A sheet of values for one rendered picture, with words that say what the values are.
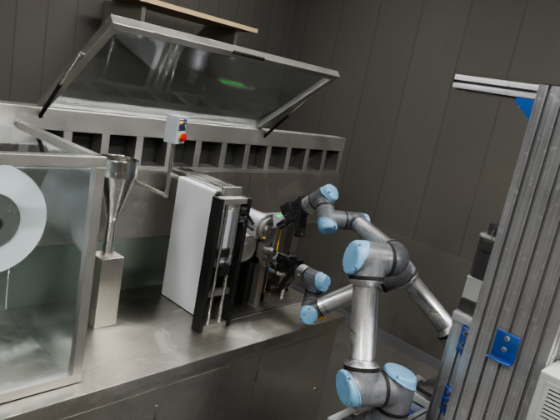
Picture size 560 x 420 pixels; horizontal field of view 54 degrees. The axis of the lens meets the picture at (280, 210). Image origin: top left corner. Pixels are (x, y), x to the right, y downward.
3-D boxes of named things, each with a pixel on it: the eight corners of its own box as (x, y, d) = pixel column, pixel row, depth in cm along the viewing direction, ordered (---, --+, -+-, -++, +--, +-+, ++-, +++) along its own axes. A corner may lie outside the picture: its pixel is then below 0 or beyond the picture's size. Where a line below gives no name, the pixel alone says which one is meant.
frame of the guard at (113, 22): (111, 34, 155) (105, 12, 157) (35, 120, 191) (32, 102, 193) (345, 86, 239) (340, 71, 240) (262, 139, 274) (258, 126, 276)
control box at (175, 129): (179, 145, 194) (183, 117, 191) (162, 141, 195) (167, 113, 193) (187, 144, 200) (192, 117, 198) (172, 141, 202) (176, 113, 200)
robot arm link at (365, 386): (389, 412, 174) (397, 242, 180) (347, 412, 169) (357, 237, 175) (371, 402, 185) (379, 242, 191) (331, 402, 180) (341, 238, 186)
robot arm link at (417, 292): (457, 367, 225) (376, 267, 222) (452, 352, 240) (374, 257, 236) (482, 352, 222) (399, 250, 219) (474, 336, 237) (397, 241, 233)
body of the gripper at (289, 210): (289, 206, 240) (308, 195, 233) (296, 224, 238) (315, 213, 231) (277, 207, 235) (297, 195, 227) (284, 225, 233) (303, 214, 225)
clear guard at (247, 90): (115, 25, 161) (115, 23, 162) (47, 104, 194) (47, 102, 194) (331, 76, 238) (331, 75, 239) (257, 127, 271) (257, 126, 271)
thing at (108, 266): (91, 333, 196) (109, 179, 183) (72, 317, 205) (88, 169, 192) (125, 326, 206) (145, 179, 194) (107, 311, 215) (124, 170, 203)
